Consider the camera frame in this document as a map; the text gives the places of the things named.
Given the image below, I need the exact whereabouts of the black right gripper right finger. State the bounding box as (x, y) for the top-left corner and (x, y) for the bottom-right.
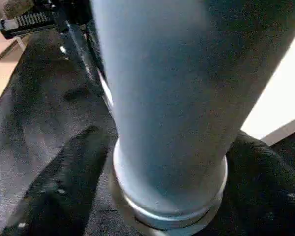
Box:
(210, 130), (295, 236)

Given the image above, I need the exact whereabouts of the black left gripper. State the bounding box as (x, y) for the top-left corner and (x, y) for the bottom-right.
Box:
(0, 0), (108, 99)

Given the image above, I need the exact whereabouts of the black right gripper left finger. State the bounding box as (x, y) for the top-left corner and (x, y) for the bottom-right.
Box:
(1, 125), (119, 236)

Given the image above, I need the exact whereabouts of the white plastic table leg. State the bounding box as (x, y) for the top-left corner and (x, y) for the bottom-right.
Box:
(89, 0), (295, 222)

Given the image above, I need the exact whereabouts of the white plastic table top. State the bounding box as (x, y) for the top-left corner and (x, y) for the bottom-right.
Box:
(97, 23), (295, 236)

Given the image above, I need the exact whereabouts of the black work mat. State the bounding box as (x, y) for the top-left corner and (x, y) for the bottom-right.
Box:
(0, 24), (295, 236)

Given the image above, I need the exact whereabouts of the black metal stand bar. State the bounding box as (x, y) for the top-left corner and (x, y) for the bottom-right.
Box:
(0, 39), (26, 65)

